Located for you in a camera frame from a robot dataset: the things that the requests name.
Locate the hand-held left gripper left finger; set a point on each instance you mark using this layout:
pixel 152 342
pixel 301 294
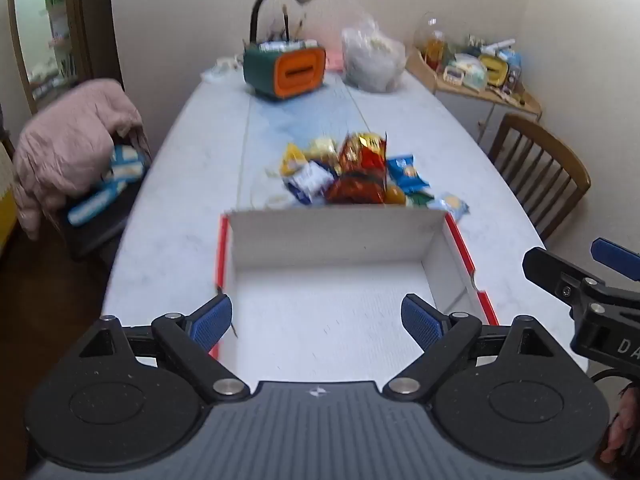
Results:
pixel 212 320

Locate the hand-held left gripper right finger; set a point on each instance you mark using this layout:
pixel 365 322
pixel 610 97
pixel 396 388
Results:
pixel 422 322

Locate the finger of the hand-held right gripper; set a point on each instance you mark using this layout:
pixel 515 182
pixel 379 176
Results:
pixel 615 256
pixel 550 267

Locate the white cardboard box red edges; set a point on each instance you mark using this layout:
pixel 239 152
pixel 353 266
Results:
pixel 325 320

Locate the gold red chip bag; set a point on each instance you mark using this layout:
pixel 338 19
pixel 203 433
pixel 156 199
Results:
pixel 362 152

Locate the person's right hand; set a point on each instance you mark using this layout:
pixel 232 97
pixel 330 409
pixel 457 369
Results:
pixel 620 425

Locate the orange round jelly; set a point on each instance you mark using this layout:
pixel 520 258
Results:
pixel 395 196

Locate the wooden chair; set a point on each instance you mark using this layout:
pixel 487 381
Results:
pixel 550 135

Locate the black chair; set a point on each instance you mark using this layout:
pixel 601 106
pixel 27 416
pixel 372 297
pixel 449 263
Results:
pixel 95 235

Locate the white blue snack packet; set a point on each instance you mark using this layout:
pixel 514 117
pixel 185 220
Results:
pixel 310 180

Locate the white side cabinet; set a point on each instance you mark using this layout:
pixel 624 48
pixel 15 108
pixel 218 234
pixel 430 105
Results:
pixel 465 110

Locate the blue white bag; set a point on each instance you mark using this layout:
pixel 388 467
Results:
pixel 125 162

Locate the yellow tissue box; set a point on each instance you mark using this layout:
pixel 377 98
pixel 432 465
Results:
pixel 492 67

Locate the white tissue pack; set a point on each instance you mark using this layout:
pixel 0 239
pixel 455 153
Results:
pixel 472 72

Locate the small blue packet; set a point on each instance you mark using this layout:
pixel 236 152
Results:
pixel 510 57

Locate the white timer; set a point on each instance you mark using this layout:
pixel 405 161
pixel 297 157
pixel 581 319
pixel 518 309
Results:
pixel 455 75

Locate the yellow cloth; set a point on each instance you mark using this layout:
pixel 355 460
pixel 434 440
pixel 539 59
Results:
pixel 6 225

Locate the wooden side cabinet with clutter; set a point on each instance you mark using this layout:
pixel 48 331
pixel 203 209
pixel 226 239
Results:
pixel 425 72

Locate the pink puffer jacket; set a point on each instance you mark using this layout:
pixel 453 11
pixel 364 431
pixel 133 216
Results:
pixel 65 135

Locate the white paper packet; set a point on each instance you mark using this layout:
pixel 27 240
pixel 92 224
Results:
pixel 220 67

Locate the clear plastic jar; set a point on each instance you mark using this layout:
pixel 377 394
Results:
pixel 432 35

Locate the green orange desk organizer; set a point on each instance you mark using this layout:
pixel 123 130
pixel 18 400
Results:
pixel 295 72

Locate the clear plastic bag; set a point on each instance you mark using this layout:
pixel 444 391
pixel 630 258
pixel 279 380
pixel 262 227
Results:
pixel 372 60

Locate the white tube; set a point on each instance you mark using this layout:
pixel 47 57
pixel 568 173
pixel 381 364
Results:
pixel 287 46

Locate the bookshelf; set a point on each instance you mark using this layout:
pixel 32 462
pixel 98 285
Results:
pixel 55 35

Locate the wooden door frame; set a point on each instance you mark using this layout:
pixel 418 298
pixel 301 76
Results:
pixel 100 20

